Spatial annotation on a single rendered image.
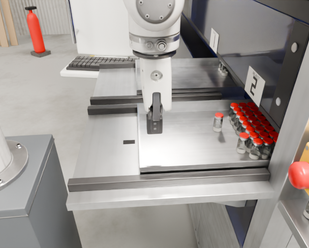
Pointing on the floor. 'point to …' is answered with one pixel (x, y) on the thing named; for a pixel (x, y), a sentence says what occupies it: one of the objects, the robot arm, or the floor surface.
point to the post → (290, 151)
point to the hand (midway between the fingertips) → (154, 124)
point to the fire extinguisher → (36, 34)
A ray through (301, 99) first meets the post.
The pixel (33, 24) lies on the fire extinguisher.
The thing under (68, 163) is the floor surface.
